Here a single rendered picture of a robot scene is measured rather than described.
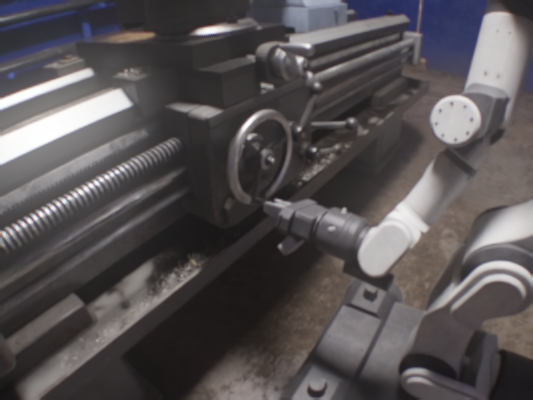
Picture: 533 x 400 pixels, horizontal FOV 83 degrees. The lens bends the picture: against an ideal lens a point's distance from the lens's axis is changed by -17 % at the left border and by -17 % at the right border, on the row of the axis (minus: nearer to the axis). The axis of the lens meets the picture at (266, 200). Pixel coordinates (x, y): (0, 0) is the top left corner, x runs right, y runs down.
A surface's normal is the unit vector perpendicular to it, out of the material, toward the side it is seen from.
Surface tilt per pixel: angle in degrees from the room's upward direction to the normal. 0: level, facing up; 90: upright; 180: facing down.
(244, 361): 0
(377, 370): 0
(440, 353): 90
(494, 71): 65
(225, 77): 90
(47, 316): 0
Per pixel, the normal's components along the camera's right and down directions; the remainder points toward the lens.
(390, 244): -0.58, 0.12
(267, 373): -0.04, -0.82
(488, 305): -0.54, 0.50
